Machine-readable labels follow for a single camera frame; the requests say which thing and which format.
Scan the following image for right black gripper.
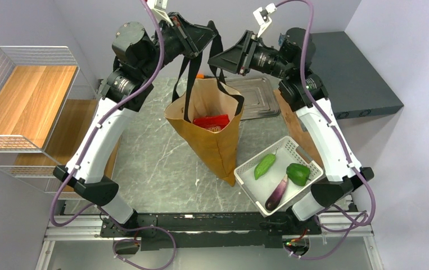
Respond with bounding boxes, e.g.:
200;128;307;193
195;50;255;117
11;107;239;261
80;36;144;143
209;29;293;79

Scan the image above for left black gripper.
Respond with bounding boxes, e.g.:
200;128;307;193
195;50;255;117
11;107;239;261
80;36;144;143
139;12;218;79

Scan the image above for tan grocery bag black straps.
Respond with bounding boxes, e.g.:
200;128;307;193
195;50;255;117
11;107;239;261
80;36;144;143
164;20;246;187

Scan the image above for red snack packet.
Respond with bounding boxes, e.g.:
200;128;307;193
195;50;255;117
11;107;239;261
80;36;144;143
193;114;230;132

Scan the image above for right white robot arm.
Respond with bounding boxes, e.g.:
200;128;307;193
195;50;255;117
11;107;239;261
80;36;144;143
208;28;374;233

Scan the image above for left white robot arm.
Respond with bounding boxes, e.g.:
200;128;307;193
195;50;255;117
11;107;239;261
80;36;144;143
53;12;219;236

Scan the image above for silver metal tray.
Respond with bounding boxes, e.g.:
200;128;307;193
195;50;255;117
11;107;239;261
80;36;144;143
226;78;281;120

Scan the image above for green bitter gourd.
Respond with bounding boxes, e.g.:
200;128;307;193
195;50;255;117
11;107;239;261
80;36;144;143
254;153;276;180

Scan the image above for white plastic basket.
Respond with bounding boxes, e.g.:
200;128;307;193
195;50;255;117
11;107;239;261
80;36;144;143
234;136;324;217

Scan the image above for green bell pepper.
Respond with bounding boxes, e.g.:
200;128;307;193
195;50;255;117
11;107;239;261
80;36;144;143
286;163;311;187

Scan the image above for purple eggplant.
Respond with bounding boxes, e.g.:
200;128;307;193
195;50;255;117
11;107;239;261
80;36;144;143
264;174;288;211

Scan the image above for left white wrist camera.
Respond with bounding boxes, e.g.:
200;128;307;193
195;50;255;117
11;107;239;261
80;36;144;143
146;0;174;26

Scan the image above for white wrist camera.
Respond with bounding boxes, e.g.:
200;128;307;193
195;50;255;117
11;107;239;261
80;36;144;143
146;0;174;26
252;3;277;38

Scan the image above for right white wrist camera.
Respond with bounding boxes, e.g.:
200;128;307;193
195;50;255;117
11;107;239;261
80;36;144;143
252;3;277;38

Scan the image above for dark network switch box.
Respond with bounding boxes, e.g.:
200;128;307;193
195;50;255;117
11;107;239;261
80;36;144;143
310;31;404;120

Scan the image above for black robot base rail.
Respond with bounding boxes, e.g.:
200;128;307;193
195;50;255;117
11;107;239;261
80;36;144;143
44;212;373;258

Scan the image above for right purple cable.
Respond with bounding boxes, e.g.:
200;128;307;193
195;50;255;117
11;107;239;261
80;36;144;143
273;0;377;261

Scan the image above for purple cable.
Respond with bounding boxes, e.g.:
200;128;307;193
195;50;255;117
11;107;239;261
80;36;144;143
273;0;377;261
49;0;178;270

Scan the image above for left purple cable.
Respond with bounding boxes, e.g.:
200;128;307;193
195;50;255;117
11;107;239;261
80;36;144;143
49;0;178;270

